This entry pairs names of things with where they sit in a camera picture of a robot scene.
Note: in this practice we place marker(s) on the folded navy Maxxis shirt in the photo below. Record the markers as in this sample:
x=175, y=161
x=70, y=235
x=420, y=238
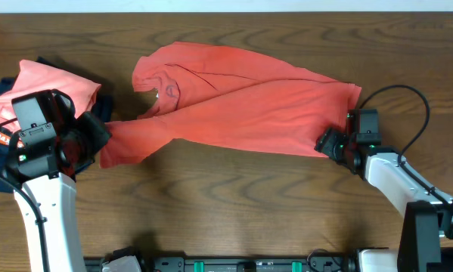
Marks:
x=102, y=108

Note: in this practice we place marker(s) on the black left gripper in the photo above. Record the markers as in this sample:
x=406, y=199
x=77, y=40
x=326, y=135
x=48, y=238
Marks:
x=98, y=130

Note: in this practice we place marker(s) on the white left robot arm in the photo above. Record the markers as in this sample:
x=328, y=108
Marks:
x=43, y=161

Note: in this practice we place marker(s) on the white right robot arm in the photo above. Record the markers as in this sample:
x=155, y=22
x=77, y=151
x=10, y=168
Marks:
x=426, y=242

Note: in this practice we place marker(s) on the red t-shirt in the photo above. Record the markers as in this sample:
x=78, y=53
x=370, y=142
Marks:
x=228, y=97

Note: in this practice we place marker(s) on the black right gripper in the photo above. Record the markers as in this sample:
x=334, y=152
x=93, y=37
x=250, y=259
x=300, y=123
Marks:
x=326, y=141

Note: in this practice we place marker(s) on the folded pink shirt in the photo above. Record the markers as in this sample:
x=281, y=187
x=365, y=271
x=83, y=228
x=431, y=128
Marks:
x=34, y=76

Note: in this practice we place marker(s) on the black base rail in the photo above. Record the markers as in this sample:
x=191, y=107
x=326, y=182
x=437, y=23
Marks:
x=319, y=260

